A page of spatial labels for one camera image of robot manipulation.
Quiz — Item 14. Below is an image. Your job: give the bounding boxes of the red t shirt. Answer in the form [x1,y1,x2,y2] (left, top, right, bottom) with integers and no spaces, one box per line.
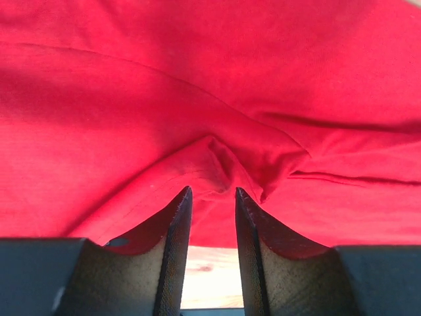
[1,1,420,248]

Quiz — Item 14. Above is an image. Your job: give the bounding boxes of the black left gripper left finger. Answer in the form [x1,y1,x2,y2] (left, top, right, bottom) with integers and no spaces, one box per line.
[1,187,193,315]

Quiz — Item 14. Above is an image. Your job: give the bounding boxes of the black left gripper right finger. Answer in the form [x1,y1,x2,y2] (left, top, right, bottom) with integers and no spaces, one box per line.
[235,188,420,315]

